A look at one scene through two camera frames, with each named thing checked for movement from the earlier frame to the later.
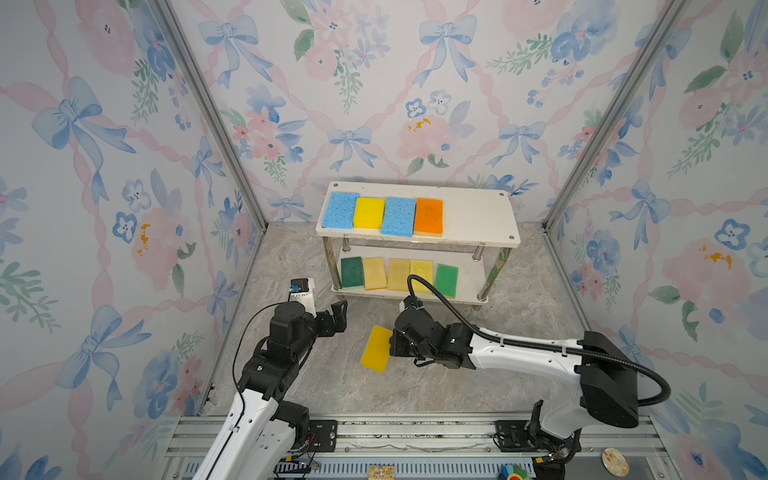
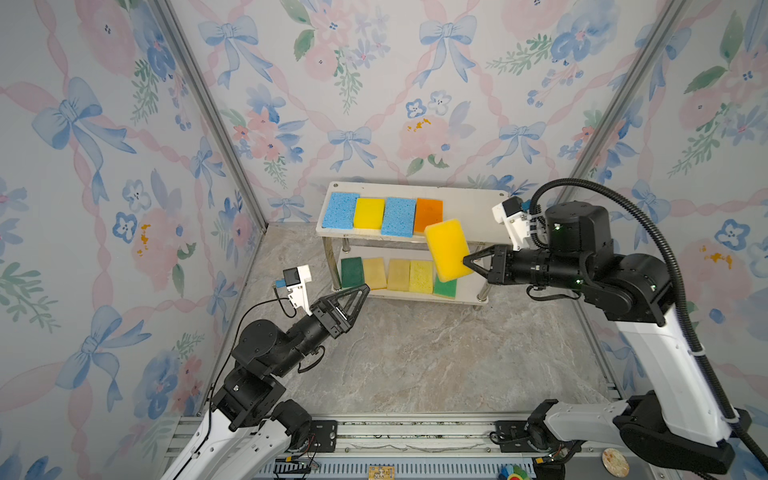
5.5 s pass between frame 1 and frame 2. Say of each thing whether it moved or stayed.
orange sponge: stayed
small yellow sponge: stayed
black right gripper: moved
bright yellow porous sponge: stayed
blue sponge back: stayed
